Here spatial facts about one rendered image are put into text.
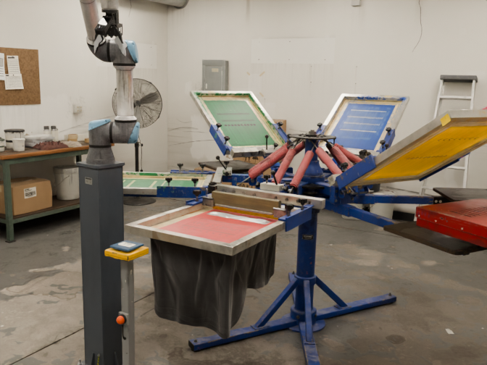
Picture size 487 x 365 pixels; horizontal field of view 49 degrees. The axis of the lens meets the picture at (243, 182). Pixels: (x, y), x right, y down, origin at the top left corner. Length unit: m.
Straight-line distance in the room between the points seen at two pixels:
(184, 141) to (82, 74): 1.95
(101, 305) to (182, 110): 5.39
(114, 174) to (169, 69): 5.45
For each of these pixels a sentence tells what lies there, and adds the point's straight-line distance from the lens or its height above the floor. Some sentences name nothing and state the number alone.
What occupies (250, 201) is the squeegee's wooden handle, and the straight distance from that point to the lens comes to 2.78.
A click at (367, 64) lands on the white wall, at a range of 6.83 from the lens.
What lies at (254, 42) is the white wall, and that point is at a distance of 7.49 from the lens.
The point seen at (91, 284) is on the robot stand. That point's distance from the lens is 3.11.
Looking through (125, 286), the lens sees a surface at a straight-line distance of 2.33.
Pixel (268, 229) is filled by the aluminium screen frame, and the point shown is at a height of 0.99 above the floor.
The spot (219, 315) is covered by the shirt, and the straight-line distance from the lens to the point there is 2.45.
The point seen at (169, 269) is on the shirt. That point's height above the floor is 0.78.
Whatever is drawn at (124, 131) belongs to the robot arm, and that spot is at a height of 1.38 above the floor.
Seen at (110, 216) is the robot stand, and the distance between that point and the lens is 2.98.
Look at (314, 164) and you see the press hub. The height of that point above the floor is 1.13.
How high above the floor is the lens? 1.66
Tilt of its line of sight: 11 degrees down
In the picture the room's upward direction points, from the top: 1 degrees clockwise
